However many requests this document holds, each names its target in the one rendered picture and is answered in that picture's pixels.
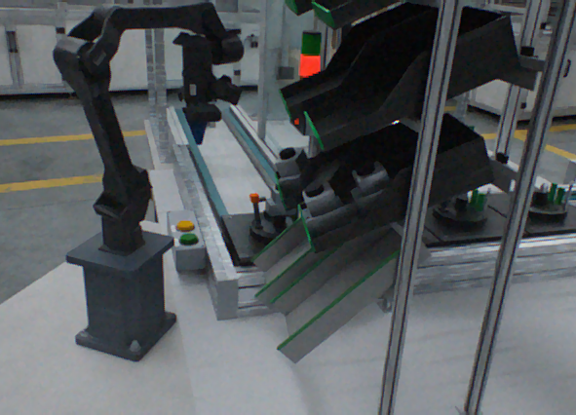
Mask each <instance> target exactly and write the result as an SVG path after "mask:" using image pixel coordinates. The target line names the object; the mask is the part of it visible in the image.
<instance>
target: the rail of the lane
mask: <svg viewBox="0 0 576 415"><path fill-rule="evenodd" d="M173 174H174V177H175V180H176V184H177V187H178V190H179V194H180V197H181V200H182V203H183V206H184V209H191V208H192V209H194V212H195V215H196V219H197V222H198V225H199V228H200V231H201V234H202V238H203V241H204V244H205V247H206V268H205V269H202V270H203V274H204V277H205V280H206V285H207V288H208V291H209V295H210V298H211V303H212V306H213V310H214V313H215V316H216V319H217V320H218V321H221V320H229V319H236V318H237V317H238V311H239V277H238V274H237V272H236V269H235V267H234V264H233V262H232V259H231V257H230V254H229V252H228V250H230V249H231V244H230V241H229V239H228V236H227V234H226V232H224V233H222V235H221V232H220V230H219V227H217V225H216V222H215V220H214V216H213V214H212V211H211V207H210V205H209V202H208V200H207V197H206V195H205V192H204V190H203V187H202V185H201V182H200V180H199V177H198V175H197V173H196V170H195V168H194V165H193V163H192V160H191V158H190V155H189V153H188V150H187V148H186V144H180V146H178V144H173Z"/></svg>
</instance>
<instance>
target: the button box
mask: <svg viewBox="0 0 576 415"><path fill-rule="evenodd" d="M167 215H168V233H169V236H171V237H174V240H175V245H174V246H173V247H172V251H173V260H174V264H175V268H176V270H177V271H187V270H196V269H205V268H206V247H205V244H204V241H203V238H202V234H201V231H200V228H199V225H198V222H197V219H196V215H195V212H194V209H192V208H191V209H182V210H169V211H168V212H167ZM185 220H186V221H191V222H192V223H193V229H192V230H190V231H180V230H178V229H177V223H178V222H180V221H185ZM184 234H195V235H196V236H197V238H198V241H197V242H196V243H195V244H193V245H185V244H183V243H182V242H181V241H180V237H181V236H182V235H184Z"/></svg>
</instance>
